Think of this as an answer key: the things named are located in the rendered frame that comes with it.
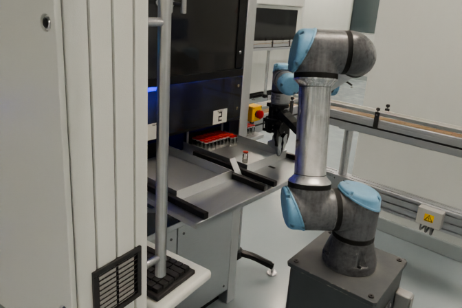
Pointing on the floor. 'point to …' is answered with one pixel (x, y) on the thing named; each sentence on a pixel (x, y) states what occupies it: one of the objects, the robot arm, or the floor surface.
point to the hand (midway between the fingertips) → (280, 153)
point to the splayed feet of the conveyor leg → (258, 260)
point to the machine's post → (240, 128)
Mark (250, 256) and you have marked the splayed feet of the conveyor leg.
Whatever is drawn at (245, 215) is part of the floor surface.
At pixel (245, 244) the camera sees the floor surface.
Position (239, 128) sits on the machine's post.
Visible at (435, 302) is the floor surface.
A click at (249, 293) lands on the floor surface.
